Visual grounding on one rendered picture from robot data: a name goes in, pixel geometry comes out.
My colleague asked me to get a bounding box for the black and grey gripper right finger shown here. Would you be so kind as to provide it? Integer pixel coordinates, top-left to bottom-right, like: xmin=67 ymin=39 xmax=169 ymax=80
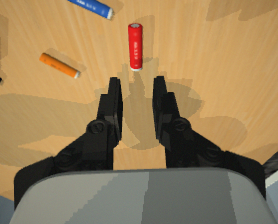
xmin=152 ymin=76 xmax=266 ymax=201

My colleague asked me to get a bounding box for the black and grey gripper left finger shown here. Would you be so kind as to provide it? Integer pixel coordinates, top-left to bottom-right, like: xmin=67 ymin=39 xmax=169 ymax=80
xmin=14 ymin=77 xmax=123 ymax=210

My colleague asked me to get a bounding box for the red battery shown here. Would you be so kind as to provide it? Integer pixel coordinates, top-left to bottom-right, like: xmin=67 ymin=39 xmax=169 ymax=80
xmin=128 ymin=23 xmax=143 ymax=71

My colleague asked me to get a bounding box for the blue battery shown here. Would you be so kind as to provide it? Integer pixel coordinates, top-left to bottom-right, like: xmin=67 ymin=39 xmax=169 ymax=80
xmin=67 ymin=0 xmax=113 ymax=20

